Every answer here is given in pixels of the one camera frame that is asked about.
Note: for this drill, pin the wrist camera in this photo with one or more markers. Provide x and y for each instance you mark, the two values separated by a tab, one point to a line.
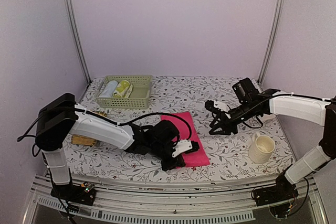
217	107
185	146

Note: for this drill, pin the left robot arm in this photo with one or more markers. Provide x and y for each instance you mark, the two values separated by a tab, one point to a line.
63	116

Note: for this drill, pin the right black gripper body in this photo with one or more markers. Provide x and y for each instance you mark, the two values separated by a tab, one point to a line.
247	112

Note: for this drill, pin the woven bamboo tray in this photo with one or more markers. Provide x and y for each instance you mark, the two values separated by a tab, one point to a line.
83	140

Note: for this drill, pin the green plastic basket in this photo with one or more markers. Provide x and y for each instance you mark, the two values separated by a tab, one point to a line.
138	99

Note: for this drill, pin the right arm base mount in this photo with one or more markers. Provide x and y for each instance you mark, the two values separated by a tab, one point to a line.
269	195

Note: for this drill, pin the right aluminium frame post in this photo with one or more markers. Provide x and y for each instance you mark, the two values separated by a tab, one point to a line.
279	4

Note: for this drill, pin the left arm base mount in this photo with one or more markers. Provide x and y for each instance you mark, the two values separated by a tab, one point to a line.
74	193

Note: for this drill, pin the light blue rolled towel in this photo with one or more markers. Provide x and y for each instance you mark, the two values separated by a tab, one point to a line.
109	89

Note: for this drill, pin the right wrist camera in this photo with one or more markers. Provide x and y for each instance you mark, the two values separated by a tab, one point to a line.
217	107

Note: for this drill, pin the pink towel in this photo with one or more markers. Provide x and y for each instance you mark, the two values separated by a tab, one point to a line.
192	160

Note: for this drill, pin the green patterned rolled towel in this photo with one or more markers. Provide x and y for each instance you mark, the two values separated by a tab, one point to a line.
123	90

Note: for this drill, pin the cream ribbed mug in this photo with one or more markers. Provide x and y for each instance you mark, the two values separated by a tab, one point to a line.
261	148

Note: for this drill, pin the left aluminium frame post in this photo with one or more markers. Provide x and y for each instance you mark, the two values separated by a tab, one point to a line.
76	38

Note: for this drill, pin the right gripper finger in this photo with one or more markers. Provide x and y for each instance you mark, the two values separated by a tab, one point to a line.
223	129
218	122

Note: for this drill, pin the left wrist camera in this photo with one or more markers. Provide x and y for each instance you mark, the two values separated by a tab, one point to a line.
185	146

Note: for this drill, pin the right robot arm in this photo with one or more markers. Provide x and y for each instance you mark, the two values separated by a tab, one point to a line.
310	111

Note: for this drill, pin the aluminium front rail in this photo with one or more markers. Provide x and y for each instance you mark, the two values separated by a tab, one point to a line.
226	201

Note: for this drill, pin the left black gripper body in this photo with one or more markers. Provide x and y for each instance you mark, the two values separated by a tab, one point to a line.
166	166

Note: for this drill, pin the aluminium frame post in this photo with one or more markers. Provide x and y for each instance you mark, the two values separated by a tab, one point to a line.
76	38
279	4

